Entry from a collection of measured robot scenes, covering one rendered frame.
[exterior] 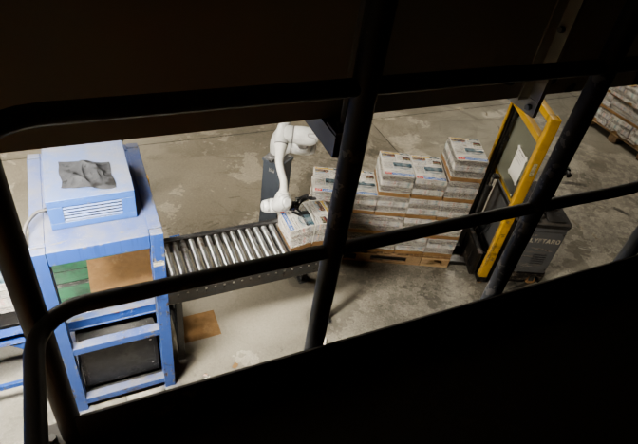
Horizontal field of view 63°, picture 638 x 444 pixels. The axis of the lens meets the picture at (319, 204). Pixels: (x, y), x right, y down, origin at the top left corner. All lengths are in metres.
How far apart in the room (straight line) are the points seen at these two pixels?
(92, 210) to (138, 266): 0.93
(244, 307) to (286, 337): 0.47
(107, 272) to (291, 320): 1.61
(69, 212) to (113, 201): 0.23
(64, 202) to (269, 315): 2.21
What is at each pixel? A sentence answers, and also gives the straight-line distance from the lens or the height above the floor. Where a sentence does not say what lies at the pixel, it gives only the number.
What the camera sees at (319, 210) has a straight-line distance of 4.11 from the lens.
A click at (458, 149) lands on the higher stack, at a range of 4.77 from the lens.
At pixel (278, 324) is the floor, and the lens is 4.61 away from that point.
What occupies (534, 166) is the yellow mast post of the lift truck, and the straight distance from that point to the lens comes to 4.63.
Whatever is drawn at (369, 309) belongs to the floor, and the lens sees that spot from 4.85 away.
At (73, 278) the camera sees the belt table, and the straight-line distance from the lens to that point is 3.98.
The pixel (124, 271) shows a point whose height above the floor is 0.80.
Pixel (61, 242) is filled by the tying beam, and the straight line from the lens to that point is 3.14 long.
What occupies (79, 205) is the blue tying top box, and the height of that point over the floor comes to 1.69.
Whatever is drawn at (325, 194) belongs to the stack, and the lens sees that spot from 4.66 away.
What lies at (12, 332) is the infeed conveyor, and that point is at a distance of 3.79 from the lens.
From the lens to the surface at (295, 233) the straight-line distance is 3.93.
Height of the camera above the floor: 3.65
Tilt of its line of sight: 39 degrees down
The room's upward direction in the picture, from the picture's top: 9 degrees clockwise
